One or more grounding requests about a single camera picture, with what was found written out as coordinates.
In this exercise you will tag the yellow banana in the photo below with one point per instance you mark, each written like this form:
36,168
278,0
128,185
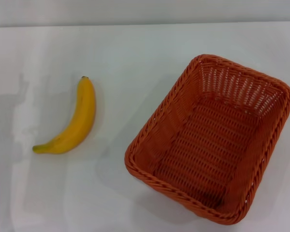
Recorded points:
82,116

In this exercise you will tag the orange woven rectangular basket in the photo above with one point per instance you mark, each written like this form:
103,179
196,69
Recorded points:
207,145

